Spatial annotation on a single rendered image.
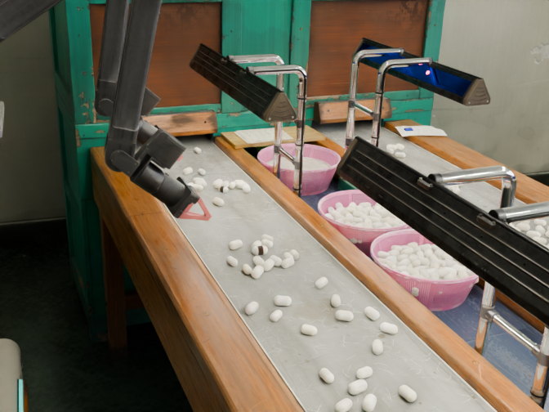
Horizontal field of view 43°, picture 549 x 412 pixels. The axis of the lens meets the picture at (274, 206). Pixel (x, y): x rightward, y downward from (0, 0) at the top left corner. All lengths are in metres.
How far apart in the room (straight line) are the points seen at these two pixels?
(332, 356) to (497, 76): 2.89
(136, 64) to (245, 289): 0.52
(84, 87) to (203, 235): 0.76
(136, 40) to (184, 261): 0.49
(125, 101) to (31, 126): 1.88
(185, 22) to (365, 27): 0.66
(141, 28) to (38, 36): 1.81
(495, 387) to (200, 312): 0.56
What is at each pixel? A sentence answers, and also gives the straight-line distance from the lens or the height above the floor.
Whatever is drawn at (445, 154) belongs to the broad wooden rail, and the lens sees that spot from 2.42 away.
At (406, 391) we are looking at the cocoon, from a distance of 1.24.
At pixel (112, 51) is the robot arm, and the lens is 1.85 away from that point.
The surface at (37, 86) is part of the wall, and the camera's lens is 3.27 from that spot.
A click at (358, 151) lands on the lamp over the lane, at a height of 1.09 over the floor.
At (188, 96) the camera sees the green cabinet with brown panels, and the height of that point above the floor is 0.91.
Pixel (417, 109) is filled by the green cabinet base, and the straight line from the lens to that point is 2.81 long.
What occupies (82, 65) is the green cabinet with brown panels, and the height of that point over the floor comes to 1.03.
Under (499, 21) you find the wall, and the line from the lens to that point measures 3.97.
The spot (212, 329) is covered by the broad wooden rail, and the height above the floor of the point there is 0.76.
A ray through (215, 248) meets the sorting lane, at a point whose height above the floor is 0.74.
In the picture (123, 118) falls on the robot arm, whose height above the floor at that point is 1.10.
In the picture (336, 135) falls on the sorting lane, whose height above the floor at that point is 0.74.
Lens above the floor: 1.50
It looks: 23 degrees down
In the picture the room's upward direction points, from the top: 2 degrees clockwise
